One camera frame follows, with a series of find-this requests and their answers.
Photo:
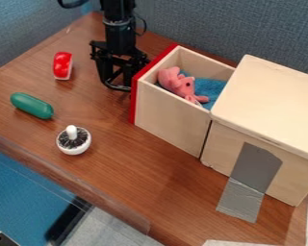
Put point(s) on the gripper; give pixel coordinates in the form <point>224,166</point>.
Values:
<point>120,38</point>

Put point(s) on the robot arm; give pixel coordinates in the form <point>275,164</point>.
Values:
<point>117,9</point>

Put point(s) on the drawer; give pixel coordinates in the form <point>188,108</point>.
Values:
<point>169,115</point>

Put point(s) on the red toy tomato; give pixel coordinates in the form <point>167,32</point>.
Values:
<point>62,65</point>

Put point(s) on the pink plush toy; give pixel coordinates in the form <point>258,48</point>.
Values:
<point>180,84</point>

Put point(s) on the white toy mushroom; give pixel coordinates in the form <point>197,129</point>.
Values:
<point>73,141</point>

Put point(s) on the green toy cucumber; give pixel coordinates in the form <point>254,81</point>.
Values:
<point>31,105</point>

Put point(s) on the blue cloth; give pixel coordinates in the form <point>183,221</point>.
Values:
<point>212,88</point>

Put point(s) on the cabinet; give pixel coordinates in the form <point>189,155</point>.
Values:
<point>268,105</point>

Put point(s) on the grey tape strip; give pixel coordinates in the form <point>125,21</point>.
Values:
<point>251,179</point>

